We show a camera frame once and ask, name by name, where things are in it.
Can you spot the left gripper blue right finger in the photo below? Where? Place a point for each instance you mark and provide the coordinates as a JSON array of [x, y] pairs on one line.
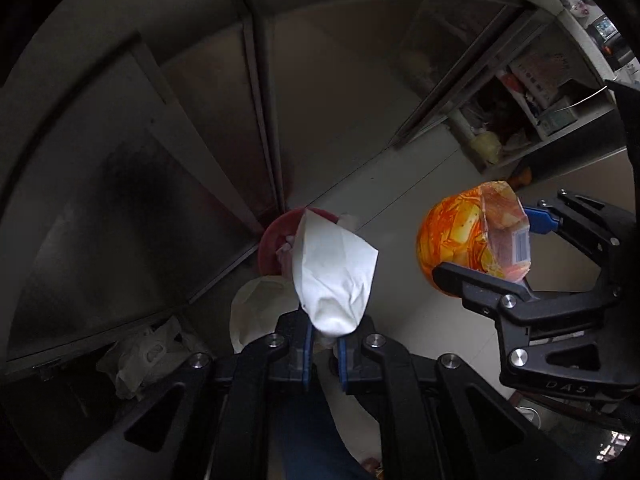
[[439, 419]]

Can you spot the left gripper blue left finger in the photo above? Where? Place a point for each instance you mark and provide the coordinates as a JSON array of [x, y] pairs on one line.
[[210, 418]]

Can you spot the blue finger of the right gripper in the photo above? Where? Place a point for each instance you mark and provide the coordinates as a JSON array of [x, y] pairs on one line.
[[496, 298], [605, 233]]

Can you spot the orange plastic cup wrapper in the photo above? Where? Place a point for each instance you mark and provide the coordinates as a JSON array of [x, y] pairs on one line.
[[484, 229]]

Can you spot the white paper towel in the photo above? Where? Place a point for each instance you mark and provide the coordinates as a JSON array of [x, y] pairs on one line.
[[333, 271]]

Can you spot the red trash bin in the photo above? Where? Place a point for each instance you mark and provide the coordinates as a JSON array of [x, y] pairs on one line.
[[277, 235]]

